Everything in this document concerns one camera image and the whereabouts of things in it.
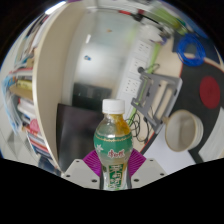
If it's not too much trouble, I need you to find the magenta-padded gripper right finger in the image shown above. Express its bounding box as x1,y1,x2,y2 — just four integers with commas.
127,148,168,190

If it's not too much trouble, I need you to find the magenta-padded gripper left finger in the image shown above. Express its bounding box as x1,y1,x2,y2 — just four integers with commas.
61,149,102,190

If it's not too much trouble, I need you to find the green-labelled clear drink bottle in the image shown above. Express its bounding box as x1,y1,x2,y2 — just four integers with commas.
93,98,134,192

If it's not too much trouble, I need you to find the blank white paper sheet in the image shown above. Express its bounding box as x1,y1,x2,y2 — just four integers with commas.
143,133,198,176

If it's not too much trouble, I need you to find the black computer monitor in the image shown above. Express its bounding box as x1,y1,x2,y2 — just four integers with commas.
54,103,104,173

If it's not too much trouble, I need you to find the white ribbed mug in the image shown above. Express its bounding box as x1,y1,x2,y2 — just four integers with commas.
162,109,204,153

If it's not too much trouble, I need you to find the small white paper sheet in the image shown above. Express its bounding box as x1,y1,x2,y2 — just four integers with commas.
198,106,224,163

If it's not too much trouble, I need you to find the black desk mat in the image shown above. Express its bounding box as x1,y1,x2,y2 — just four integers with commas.
139,61,224,164

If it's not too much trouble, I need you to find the shelf unit with books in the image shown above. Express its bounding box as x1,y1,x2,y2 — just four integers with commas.
0,0,88,173

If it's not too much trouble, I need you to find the flat round red coaster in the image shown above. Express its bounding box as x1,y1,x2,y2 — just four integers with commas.
199,75,222,110

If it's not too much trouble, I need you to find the navy blue mouse pad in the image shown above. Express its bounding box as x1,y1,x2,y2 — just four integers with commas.
171,29,214,62

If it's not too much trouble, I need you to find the white jar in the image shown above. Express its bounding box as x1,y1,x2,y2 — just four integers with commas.
139,24,164,43

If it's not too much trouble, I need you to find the green glass vase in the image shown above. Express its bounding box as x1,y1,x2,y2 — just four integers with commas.
149,7,188,36

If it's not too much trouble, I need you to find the white wall socket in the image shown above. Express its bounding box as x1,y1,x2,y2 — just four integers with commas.
134,39,154,58
128,57,148,75
121,77,141,96

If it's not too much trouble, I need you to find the blue coiled cable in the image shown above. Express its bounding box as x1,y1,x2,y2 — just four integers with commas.
175,32,207,67

